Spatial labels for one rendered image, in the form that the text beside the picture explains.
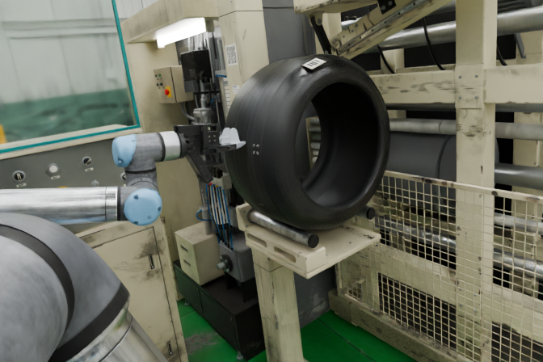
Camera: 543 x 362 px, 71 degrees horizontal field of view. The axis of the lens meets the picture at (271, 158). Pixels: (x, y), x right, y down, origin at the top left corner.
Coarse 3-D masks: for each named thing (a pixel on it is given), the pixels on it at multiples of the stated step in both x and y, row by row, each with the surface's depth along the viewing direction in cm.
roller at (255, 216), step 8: (256, 216) 141; (264, 216) 139; (264, 224) 137; (272, 224) 133; (280, 224) 130; (280, 232) 130; (288, 232) 126; (296, 232) 123; (304, 232) 121; (296, 240) 124; (304, 240) 120; (312, 240) 118
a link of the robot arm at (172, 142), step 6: (162, 132) 97; (168, 132) 97; (174, 132) 97; (168, 138) 94; (174, 138) 95; (168, 144) 94; (174, 144) 95; (180, 144) 96; (168, 150) 94; (174, 150) 95; (180, 150) 97; (168, 156) 95; (174, 156) 96
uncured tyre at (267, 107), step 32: (288, 64) 115; (352, 64) 121; (256, 96) 112; (288, 96) 106; (320, 96) 148; (352, 96) 142; (256, 128) 107; (288, 128) 106; (352, 128) 150; (384, 128) 130; (256, 160) 108; (288, 160) 107; (320, 160) 153; (352, 160) 150; (384, 160) 133; (256, 192) 114; (288, 192) 109; (320, 192) 151; (352, 192) 142; (288, 224) 119; (320, 224) 119
